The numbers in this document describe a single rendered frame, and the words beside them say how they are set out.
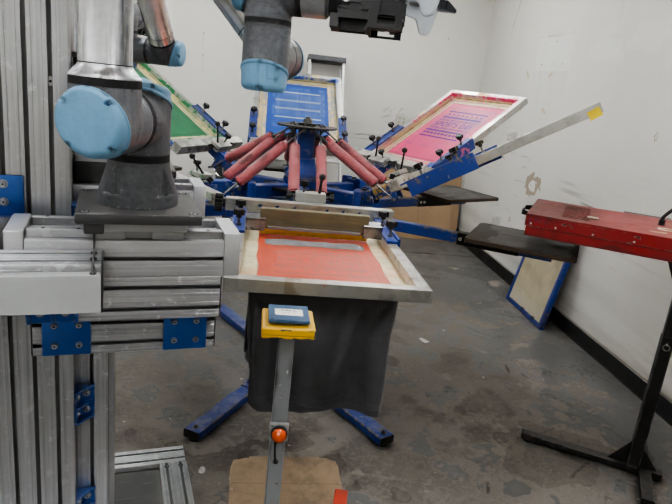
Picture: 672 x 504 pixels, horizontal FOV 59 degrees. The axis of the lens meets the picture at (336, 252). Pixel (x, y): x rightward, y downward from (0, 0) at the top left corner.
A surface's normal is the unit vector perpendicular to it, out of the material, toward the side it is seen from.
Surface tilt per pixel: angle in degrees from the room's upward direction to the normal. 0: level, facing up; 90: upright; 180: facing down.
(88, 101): 97
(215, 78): 90
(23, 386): 90
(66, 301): 90
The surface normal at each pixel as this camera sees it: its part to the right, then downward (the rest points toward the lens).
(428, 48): 0.11, 0.29
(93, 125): -0.12, 0.39
